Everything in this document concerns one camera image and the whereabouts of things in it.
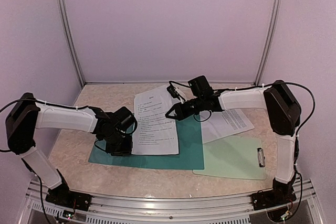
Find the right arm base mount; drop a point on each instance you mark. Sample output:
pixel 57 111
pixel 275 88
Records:
pixel 281 193

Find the front aluminium rail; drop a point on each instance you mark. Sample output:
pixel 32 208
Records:
pixel 236 208

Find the left aluminium frame post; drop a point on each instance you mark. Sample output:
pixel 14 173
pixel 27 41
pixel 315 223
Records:
pixel 70 42

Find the printed paper stack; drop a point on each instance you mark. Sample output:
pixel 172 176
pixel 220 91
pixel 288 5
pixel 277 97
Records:
pixel 224 124

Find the light green clipboard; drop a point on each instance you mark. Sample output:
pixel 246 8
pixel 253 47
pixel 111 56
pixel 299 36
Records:
pixel 234 157

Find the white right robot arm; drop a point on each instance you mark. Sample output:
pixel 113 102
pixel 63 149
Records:
pixel 276 99

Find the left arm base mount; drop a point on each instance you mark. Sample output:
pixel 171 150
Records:
pixel 63 196

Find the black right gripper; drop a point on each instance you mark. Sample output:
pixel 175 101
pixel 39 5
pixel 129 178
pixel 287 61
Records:
pixel 180 114

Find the aluminium frame post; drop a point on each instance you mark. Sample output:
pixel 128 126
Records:
pixel 268 42
pixel 70 42

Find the right aluminium frame post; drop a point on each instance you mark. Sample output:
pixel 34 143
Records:
pixel 268 42

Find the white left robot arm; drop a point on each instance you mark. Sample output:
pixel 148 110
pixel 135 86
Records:
pixel 29 114

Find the dark green folder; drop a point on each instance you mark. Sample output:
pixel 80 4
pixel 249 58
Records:
pixel 180 148

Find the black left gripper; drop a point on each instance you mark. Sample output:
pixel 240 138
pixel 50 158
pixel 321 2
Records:
pixel 126 150

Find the printed paper sheet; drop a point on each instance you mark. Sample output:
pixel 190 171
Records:
pixel 155 134

